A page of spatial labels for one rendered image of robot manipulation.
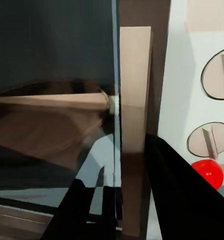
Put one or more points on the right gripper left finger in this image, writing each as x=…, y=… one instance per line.
x=70, y=220

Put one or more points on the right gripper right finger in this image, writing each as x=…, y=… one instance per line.
x=187, y=205

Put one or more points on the microwave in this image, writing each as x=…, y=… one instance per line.
x=72, y=71

